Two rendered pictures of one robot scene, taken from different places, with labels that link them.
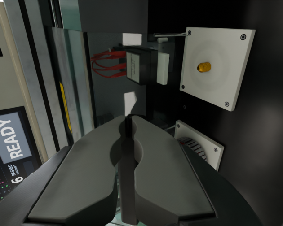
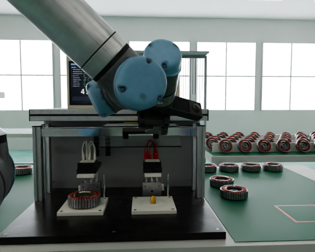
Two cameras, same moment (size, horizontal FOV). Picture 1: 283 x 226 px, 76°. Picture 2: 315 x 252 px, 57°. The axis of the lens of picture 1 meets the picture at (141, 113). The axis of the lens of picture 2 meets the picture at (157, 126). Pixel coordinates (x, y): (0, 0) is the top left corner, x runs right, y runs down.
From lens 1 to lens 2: 0.77 m
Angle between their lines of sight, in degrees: 41
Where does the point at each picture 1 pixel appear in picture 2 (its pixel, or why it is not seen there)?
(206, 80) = (144, 203)
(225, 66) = (156, 207)
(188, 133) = (102, 202)
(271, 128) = (128, 223)
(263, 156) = (109, 224)
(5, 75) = not seen: hidden behind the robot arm
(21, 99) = not seen: hidden behind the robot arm
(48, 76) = not seen: hidden behind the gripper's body
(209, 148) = (98, 208)
